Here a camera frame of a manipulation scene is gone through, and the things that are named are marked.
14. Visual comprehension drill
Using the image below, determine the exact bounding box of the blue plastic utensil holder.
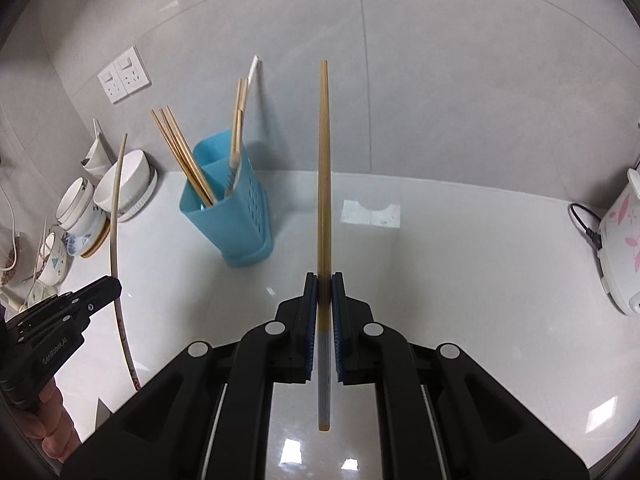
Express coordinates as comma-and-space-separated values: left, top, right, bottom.
179, 130, 275, 267

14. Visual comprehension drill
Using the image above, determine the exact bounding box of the wooden chopstick with grey end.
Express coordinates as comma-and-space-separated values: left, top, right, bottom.
157, 107, 214, 206
316, 59, 333, 432

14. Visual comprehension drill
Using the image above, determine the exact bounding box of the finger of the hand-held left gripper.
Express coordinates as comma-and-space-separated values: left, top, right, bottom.
70, 276, 122, 331
22, 294, 76, 326

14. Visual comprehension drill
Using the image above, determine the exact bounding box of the chopstick with red patterned end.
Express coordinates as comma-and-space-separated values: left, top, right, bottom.
109, 133, 142, 393

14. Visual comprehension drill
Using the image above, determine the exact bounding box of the white floral rice cooker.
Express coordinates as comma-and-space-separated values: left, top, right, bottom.
597, 167, 640, 317

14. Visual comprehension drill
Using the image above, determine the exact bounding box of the white wall socket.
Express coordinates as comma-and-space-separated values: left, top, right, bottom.
97, 62, 128, 105
112, 46, 151, 96

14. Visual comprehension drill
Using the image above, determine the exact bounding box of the white tape patch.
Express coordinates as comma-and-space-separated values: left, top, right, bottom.
341, 199, 402, 228

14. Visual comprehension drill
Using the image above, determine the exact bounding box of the white ribbed plate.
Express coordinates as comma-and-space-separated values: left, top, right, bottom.
117, 165, 158, 222

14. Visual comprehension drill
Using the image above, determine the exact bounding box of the white ceramic jug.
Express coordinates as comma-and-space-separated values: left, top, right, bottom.
81, 119, 112, 177

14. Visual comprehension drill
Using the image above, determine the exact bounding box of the white plastic straw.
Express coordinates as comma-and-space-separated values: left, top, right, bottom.
239, 55, 262, 111

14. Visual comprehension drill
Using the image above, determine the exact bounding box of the white bowl with dark rim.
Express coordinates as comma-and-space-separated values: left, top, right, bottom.
55, 176, 96, 226

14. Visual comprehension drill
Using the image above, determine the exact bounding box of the blue patterned bowl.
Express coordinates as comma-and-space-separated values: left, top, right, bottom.
62, 210, 108, 251

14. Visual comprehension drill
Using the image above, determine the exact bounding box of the person's left hand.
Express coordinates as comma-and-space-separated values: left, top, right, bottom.
25, 377, 81, 463

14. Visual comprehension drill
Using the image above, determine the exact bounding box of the bowl with green triangle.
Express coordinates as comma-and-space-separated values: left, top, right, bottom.
34, 226, 70, 287

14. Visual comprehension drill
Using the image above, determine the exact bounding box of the plain light wooden chopstick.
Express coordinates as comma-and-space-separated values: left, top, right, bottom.
169, 107, 221, 201

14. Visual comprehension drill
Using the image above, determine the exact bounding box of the wooden chopstick with white label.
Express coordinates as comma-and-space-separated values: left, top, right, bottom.
164, 105, 218, 204

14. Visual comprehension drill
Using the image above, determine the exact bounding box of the brown wooden chopstick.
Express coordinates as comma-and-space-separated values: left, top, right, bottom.
150, 109, 209, 207

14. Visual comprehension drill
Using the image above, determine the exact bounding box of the large white bowl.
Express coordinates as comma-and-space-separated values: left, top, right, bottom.
94, 150, 151, 213

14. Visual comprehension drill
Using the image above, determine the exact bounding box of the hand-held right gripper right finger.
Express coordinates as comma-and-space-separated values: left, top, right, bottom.
332, 272, 591, 480

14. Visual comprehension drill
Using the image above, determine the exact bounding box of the black rice cooker cord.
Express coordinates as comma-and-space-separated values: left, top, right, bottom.
569, 203, 603, 250

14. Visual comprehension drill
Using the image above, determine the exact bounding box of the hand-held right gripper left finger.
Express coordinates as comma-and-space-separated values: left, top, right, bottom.
60, 272, 318, 480

